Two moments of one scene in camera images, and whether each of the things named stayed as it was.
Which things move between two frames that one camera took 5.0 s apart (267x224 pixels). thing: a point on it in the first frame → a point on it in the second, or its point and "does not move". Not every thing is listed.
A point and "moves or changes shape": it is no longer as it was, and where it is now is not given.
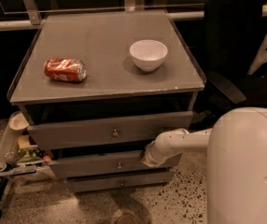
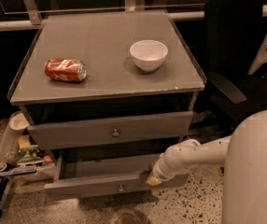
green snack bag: (29, 154) does not move
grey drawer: (77, 167) moves or changes shape
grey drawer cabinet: (95, 90) does not move
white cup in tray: (18, 121) does not move
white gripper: (152, 156) → (162, 172)
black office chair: (233, 21) does not move
